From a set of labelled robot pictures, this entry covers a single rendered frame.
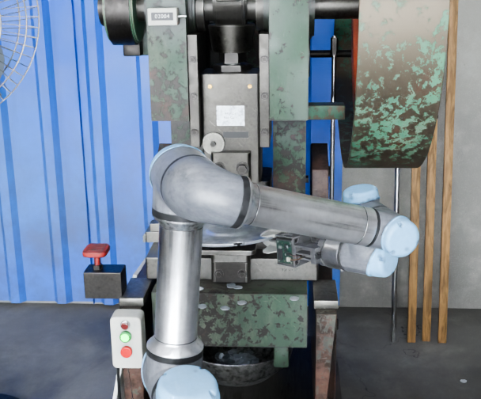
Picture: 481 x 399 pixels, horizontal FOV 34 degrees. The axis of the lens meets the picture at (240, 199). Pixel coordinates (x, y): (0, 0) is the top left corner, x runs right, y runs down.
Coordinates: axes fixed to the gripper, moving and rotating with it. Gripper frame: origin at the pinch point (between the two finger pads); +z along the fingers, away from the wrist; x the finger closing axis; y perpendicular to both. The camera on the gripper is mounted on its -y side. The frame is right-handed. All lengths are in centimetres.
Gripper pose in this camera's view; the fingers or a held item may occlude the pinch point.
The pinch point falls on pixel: (267, 237)
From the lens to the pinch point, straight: 186.8
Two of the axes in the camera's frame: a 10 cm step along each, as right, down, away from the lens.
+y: -6.7, 2.1, -7.1
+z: -7.4, -0.9, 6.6
